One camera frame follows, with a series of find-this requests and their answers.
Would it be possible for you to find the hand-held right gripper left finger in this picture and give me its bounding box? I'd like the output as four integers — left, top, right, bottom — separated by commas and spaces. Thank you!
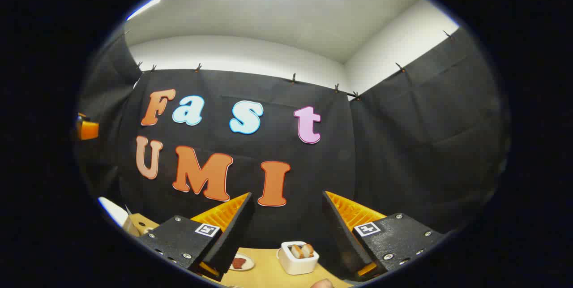
137, 192, 256, 282

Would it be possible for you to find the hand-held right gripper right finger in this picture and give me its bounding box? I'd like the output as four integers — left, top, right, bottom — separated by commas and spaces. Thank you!
322, 191, 448, 282

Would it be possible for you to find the white round plate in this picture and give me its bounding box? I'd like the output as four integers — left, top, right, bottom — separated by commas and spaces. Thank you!
228, 252, 256, 272

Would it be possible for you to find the white toaster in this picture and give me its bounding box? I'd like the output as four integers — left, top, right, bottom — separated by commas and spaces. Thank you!
278, 241, 320, 275

